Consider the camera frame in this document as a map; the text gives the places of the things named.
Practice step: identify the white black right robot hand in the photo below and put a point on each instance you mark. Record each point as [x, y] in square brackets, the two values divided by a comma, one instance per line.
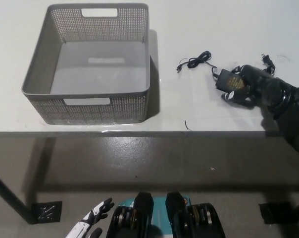
[256, 81]

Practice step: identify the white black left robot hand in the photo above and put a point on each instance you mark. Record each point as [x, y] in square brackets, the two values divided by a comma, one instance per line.
[95, 214]

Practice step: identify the black teal robot body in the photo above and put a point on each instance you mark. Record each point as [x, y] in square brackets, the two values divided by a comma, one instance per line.
[144, 213]

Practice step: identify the grey perforated plastic basket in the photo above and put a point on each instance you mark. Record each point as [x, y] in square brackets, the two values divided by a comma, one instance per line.
[92, 109]

